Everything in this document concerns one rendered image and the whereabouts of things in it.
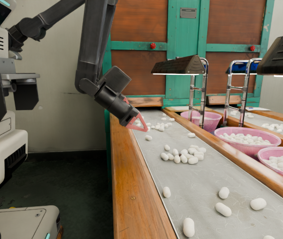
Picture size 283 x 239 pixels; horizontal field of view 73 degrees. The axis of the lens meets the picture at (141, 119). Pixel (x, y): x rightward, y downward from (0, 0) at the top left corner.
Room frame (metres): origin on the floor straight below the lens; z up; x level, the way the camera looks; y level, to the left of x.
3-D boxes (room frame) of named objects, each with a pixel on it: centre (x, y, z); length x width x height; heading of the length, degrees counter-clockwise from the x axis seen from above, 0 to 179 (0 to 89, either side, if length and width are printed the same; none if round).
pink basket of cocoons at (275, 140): (0.83, -0.48, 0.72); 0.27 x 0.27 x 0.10
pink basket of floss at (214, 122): (1.26, -0.40, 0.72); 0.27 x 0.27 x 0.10
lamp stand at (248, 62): (1.12, -0.63, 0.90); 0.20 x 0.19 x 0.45; 10
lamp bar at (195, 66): (1.05, -0.16, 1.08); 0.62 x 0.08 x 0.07; 10
